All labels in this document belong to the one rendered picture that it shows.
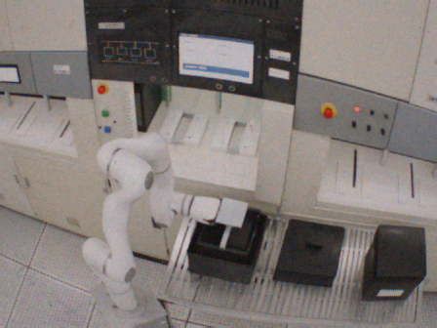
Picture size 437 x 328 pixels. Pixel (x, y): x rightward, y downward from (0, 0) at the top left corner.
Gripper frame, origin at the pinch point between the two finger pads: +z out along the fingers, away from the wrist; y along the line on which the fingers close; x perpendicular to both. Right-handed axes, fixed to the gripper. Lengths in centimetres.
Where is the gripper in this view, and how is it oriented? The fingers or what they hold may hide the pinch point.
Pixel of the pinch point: (230, 215)
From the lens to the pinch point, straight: 197.9
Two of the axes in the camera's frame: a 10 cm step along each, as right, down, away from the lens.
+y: -2.6, 7.0, -6.7
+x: 0.1, -6.9, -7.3
